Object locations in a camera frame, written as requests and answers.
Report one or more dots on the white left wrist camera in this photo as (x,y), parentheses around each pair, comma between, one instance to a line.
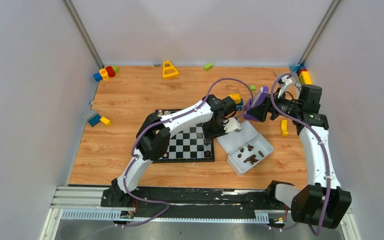
(231,125)

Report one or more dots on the yellow cylinder block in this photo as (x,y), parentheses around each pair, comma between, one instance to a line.
(104,74)

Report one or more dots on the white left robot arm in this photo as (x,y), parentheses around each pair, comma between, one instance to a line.
(153,138)

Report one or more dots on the red cylinder block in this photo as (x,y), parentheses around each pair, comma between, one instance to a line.
(110,71)

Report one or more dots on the green block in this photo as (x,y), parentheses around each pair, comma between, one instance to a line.
(208,66)

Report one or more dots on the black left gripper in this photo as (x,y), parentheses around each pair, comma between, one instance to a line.
(211,131)

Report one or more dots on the purple toy stand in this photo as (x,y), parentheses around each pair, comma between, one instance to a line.
(255,101)

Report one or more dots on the yellow triangle toy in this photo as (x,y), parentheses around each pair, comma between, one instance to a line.
(169,70)

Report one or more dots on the brown chess piece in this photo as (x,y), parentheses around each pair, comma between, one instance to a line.
(207,154)

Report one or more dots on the blue grey lego bricks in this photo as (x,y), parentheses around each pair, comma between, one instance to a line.
(92,117)

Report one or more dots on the yellow lego brick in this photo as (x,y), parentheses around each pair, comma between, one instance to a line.
(304,77)

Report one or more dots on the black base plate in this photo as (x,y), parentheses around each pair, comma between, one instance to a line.
(254,199)

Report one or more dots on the blue cube block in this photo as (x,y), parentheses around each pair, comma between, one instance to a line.
(97,77)

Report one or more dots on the black white chess board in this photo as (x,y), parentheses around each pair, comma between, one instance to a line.
(188,146)

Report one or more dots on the small green cube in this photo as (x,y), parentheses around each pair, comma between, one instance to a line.
(252,87)

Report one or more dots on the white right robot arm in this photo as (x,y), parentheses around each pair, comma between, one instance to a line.
(322,201)

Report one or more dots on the yellow curved block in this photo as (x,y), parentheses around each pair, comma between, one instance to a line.
(284,128)

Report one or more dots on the toy car blue wheels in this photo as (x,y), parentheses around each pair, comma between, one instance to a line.
(238,101)

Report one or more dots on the white tin box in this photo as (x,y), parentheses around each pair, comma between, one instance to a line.
(246,156)

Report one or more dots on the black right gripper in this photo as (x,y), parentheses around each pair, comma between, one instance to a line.
(260,111)

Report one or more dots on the yellow block left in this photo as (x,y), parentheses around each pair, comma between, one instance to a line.
(105,121)

